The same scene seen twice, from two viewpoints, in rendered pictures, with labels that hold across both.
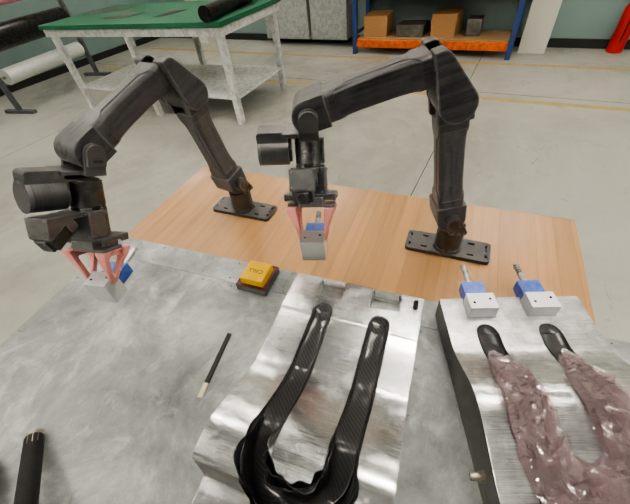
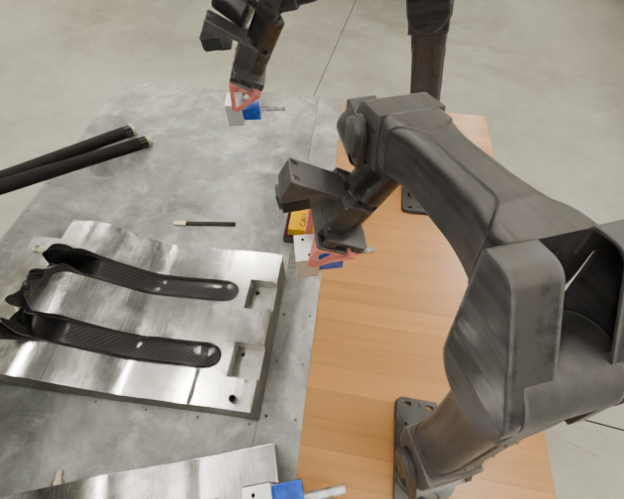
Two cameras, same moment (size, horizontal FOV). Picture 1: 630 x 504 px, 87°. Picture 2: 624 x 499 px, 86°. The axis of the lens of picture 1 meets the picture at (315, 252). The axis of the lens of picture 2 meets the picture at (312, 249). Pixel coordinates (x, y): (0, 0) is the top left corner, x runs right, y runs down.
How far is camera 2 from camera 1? 0.51 m
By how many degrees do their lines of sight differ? 45
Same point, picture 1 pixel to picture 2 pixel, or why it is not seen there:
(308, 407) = (109, 295)
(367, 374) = (153, 349)
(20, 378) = (193, 113)
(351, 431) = (80, 336)
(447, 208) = (415, 446)
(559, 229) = not seen: outside the picture
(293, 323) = (212, 266)
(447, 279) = (346, 469)
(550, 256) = not seen: outside the picture
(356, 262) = (354, 330)
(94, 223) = (241, 54)
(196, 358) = (209, 208)
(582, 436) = not seen: outside the picture
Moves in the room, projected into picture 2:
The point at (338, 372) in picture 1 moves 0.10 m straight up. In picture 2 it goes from (155, 320) to (126, 293)
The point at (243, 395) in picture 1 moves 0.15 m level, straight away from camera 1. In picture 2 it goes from (123, 241) to (191, 192)
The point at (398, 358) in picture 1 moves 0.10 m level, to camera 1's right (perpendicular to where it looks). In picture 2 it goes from (165, 381) to (171, 458)
